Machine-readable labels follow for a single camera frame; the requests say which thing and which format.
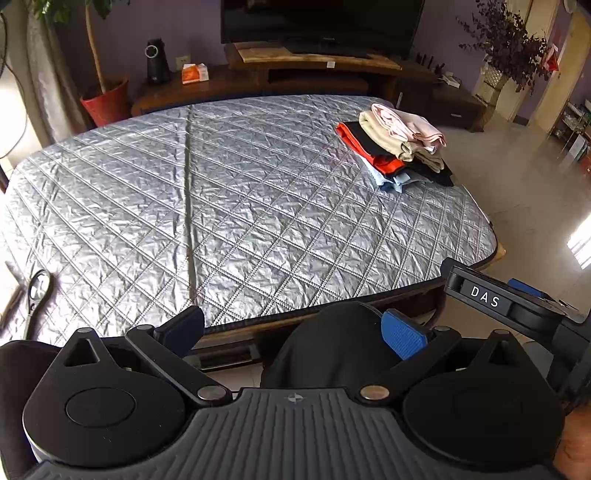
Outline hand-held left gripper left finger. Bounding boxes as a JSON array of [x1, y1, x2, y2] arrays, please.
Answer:
[[62, 305, 234, 409]]

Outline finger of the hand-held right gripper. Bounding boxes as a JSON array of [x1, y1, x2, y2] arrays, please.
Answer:
[[505, 277, 546, 301]]

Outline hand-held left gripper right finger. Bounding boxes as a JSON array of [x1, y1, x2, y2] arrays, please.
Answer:
[[355, 308, 532, 409]]

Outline person's right forearm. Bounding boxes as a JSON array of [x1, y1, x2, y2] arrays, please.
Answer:
[[551, 406, 591, 480]]

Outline silver quilted blanket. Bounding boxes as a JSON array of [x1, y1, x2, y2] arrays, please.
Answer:
[[0, 95, 502, 344]]

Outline light blue folded garment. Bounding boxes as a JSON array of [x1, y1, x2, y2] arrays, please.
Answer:
[[362, 161, 416, 192]]

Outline orange navy folded garment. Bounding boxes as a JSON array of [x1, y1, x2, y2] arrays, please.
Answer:
[[335, 121, 455, 188]]

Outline cluttered shelf rack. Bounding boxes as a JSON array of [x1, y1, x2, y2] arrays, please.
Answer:
[[551, 99, 591, 162]]

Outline beige folded garment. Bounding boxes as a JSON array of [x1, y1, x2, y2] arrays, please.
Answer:
[[359, 111, 444, 172]]

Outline woven flower vase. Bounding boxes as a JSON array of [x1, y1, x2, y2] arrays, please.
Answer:
[[475, 65, 511, 109]]

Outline red plant pot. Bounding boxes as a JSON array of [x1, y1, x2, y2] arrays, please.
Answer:
[[80, 78, 132, 127]]

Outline row of small dark ornaments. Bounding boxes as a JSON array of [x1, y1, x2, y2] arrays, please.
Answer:
[[414, 52, 446, 75]]

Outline dark wooden low cabinet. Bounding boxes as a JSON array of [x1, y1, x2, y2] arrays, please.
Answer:
[[130, 65, 488, 132]]

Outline dried purple flower bouquet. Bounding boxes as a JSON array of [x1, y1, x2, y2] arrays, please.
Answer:
[[456, 0, 555, 93]]

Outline orange tissue box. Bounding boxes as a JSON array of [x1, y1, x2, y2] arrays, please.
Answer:
[[181, 63, 209, 85]]

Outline black round-dial appliance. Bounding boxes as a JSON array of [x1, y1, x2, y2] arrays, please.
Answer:
[[145, 38, 171, 85]]

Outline grey curtain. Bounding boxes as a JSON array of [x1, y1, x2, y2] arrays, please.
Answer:
[[18, 0, 88, 134]]

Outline green potted tree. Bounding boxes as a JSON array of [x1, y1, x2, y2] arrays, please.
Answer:
[[28, 0, 134, 93]]

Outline light wooden television stand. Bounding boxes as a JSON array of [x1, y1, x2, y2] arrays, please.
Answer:
[[224, 41, 402, 95]]

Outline black television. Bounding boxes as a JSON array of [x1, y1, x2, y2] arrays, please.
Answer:
[[220, 0, 426, 58]]

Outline wooden table frame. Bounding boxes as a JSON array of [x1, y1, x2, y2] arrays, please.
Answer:
[[194, 244, 506, 372]]

